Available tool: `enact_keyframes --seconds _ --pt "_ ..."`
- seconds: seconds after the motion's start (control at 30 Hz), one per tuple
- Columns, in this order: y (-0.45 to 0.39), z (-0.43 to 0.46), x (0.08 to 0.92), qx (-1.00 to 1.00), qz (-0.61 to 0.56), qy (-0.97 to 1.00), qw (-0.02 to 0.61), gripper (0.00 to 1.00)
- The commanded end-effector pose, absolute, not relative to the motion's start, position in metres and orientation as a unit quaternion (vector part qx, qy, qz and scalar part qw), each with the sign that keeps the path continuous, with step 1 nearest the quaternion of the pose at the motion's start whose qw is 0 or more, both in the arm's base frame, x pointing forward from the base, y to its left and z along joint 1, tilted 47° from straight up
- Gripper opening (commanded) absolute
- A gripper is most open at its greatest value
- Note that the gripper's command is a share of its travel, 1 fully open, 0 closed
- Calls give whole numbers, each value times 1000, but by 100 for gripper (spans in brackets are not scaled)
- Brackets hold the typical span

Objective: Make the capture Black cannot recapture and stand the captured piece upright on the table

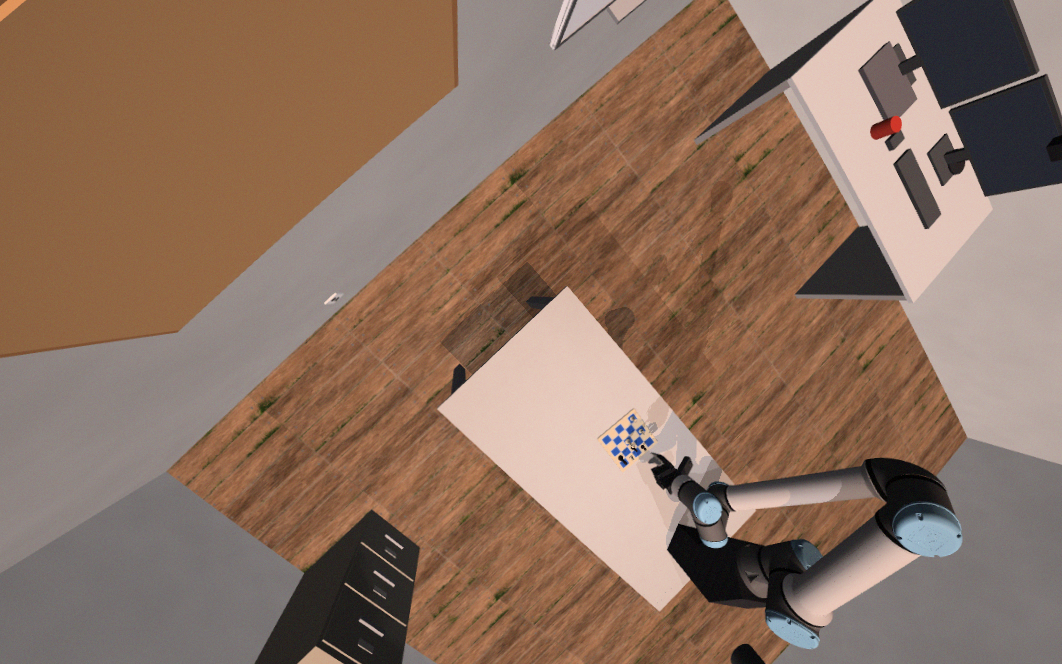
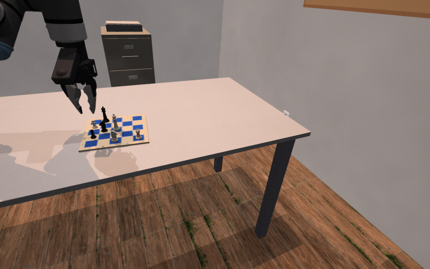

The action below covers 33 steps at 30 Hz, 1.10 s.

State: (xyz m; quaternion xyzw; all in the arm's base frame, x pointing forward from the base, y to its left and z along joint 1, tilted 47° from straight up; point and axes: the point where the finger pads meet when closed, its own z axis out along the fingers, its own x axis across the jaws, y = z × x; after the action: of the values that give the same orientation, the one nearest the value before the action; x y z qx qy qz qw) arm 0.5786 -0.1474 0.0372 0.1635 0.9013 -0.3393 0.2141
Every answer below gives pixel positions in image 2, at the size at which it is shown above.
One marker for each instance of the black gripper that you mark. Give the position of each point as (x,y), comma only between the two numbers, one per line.
(85,73)

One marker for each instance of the white chess rook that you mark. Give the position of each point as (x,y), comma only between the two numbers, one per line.
(138,134)

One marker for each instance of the blue and cream chessboard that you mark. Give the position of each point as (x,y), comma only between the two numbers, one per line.
(126,135)

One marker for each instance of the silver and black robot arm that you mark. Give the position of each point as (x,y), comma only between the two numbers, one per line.
(64,22)

